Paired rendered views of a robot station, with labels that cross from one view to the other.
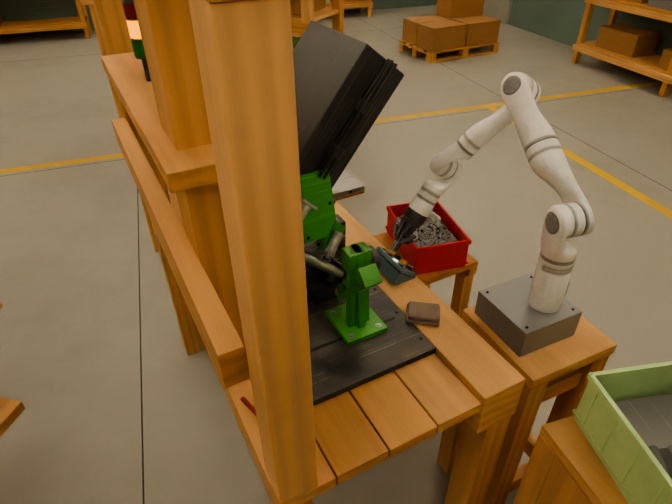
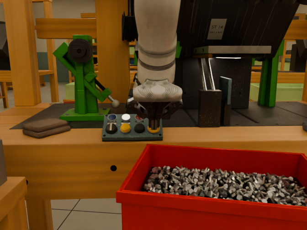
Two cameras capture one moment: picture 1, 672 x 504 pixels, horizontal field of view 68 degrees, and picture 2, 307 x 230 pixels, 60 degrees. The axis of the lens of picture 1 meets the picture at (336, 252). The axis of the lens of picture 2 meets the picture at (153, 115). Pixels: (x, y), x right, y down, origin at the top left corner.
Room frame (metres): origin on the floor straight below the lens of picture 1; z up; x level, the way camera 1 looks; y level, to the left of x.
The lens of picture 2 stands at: (1.67, -0.77, 1.11)
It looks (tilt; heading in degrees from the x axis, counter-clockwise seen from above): 13 degrees down; 115
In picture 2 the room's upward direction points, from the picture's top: straight up
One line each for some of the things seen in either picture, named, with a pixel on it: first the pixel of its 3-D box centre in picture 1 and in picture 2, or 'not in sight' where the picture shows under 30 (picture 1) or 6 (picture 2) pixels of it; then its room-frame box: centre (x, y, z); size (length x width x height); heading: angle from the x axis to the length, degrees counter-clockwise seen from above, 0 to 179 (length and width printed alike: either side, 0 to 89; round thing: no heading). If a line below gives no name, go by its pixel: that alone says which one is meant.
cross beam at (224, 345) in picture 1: (158, 208); (175, 29); (1.20, 0.49, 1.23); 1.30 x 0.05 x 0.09; 27
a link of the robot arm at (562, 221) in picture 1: (563, 233); not in sight; (1.12, -0.61, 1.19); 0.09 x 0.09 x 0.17; 13
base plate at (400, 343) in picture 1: (289, 267); (186, 114); (1.37, 0.16, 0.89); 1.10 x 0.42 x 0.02; 27
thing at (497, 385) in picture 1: (359, 259); (202, 159); (1.50, -0.09, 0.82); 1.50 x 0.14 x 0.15; 27
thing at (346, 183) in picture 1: (302, 193); (217, 52); (1.49, 0.11, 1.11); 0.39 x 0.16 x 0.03; 117
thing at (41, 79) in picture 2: not in sight; (25, 81); (-6.23, 5.78, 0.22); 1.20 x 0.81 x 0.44; 111
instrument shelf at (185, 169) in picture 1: (178, 98); not in sight; (1.25, 0.39, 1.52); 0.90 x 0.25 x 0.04; 27
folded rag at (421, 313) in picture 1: (422, 312); (46, 127); (1.11, -0.26, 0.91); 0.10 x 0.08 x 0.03; 78
